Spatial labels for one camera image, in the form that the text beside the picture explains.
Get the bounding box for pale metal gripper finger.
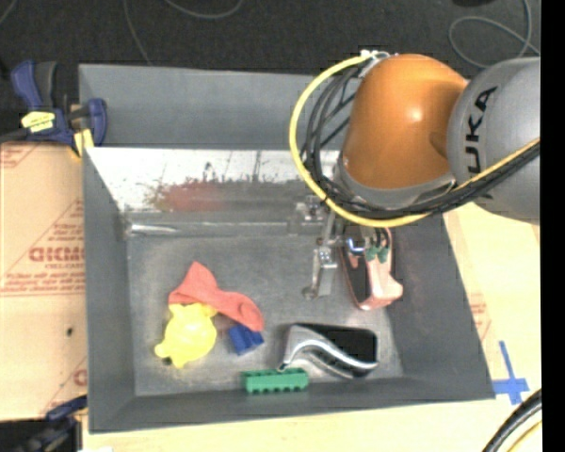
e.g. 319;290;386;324
317;248;340;298
301;247;322;301

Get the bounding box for grey metal bin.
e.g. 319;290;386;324
76;63;496;433

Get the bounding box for red cloth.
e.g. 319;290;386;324
168;260;266;334

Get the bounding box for blue small block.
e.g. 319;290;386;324
227;324;266;357

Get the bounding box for green studded block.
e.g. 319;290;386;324
240;366;310;396

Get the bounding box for yellow toy animal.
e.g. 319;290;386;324
153;302;218;370

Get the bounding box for brown cardboard board, red print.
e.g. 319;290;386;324
0;139;91;424

